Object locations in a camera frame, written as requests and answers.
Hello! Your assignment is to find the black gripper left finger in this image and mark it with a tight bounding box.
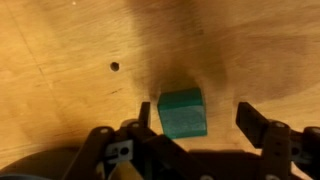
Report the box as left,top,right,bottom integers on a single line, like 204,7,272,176
61,101,216,180

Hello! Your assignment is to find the black bowl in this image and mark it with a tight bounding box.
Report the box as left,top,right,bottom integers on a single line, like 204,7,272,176
0,146,83,180

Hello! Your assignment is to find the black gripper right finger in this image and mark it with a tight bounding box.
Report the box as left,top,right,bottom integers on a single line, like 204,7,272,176
235,101,320,180

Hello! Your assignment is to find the green wooden block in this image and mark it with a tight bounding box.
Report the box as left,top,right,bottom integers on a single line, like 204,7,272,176
157,87,208,140

